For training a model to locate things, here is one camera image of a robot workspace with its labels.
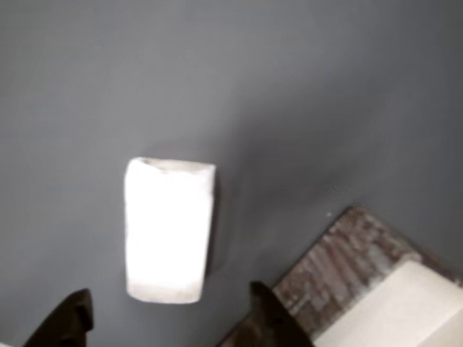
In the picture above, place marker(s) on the brown patterned cardboard box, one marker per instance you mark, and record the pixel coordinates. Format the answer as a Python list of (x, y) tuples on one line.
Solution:
[(340, 260)]

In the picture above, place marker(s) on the grey table mat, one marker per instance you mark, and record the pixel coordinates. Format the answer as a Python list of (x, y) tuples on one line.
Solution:
[(231, 90)]

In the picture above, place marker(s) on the white block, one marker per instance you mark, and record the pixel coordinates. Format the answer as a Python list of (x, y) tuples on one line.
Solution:
[(166, 231)]

